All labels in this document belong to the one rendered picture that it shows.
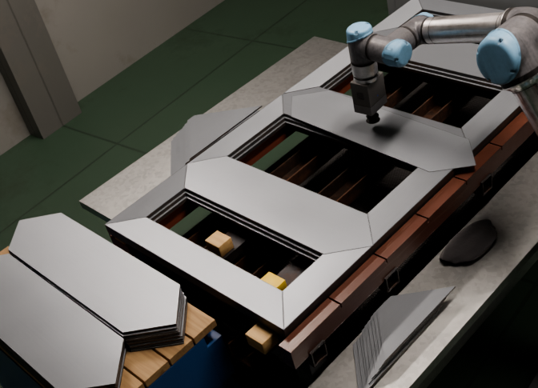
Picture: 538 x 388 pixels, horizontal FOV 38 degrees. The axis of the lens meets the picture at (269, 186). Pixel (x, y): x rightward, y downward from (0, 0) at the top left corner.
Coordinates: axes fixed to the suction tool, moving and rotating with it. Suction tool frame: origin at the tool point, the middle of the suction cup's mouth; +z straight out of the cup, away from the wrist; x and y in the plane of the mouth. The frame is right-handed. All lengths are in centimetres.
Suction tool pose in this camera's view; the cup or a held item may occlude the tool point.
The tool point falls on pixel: (373, 119)
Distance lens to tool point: 240.8
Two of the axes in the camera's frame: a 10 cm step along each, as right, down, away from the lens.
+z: 2.1, 7.8, 5.9
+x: 7.5, 2.6, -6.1
